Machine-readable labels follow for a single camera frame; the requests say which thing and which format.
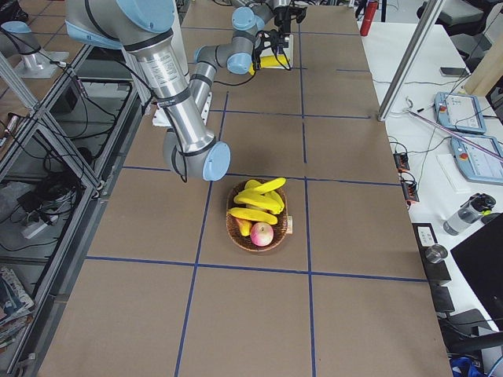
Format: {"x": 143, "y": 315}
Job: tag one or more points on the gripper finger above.
{"x": 284, "y": 58}
{"x": 256, "y": 61}

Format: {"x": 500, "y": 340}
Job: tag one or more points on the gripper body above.
{"x": 256, "y": 57}
{"x": 282, "y": 20}

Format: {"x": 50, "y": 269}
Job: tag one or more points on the yellow banana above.
{"x": 258, "y": 200}
{"x": 271, "y": 187}
{"x": 267, "y": 62}
{"x": 253, "y": 215}

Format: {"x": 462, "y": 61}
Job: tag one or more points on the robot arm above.
{"x": 265, "y": 11}
{"x": 148, "y": 31}

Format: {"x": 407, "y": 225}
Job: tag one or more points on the woven fruit basket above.
{"x": 245, "y": 242}

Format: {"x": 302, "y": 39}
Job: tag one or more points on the white bear tray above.
{"x": 272, "y": 51}

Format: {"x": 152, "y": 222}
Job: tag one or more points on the red fire extinguisher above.
{"x": 370, "y": 10}

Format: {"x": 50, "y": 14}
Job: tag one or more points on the yellow starfruit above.
{"x": 254, "y": 186}

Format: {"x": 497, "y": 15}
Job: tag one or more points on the pink reacher stick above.
{"x": 455, "y": 134}

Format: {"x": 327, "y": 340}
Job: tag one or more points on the black smartphone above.
{"x": 454, "y": 72}

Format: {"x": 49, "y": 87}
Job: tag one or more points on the yellow mango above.
{"x": 244, "y": 226}

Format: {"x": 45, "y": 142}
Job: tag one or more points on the red yellow apple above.
{"x": 262, "y": 234}

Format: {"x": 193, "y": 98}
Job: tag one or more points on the upper teach pendant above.
{"x": 459, "y": 112}

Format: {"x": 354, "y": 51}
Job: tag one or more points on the teach pendant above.
{"x": 478, "y": 158}
{"x": 459, "y": 112}

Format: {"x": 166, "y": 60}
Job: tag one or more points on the lower teach pendant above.
{"x": 478, "y": 158}

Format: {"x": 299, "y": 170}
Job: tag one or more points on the grey water bottle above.
{"x": 477, "y": 206}

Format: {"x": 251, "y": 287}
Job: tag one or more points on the metal cup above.
{"x": 436, "y": 253}

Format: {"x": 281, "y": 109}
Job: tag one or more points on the black monitor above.
{"x": 479, "y": 258}

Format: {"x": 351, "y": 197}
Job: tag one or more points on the stack of magazines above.
{"x": 16, "y": 306}

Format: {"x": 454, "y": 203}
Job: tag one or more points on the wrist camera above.
{"x": 298, "y": 13}

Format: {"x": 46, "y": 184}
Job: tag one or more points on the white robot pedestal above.
{"x": 160, "y": 118}

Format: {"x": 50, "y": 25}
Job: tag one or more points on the aluminium frame post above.
{"x": 427, "y": 21}

